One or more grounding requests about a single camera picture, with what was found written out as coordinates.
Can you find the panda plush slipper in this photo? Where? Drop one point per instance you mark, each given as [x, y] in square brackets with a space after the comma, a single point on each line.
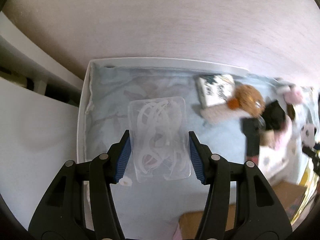
[307, 134]

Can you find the red lipstick tube black cap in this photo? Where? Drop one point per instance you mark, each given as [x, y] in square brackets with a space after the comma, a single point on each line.
[252, 128]

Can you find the pink fluffy pompom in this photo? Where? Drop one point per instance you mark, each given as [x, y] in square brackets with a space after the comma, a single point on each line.
[294, 96]

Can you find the black scrunchie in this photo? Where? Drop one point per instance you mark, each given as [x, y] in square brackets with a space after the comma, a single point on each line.
[274, 116]

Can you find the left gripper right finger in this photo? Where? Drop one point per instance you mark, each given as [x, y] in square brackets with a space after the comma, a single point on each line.
[259, 213]

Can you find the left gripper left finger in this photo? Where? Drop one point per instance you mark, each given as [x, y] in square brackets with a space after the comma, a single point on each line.
[78, 203]

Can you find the white table tray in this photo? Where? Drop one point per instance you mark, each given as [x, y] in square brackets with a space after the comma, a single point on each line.
[142, 62]

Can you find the brown plush toy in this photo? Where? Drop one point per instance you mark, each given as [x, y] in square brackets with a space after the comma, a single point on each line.
[248, 99]

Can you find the light blue floral cloth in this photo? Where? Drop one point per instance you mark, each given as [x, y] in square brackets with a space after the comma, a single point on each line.
[151, 209]

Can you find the white patterned small box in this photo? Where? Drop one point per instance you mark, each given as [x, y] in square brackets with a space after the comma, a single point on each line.
[214, 89]

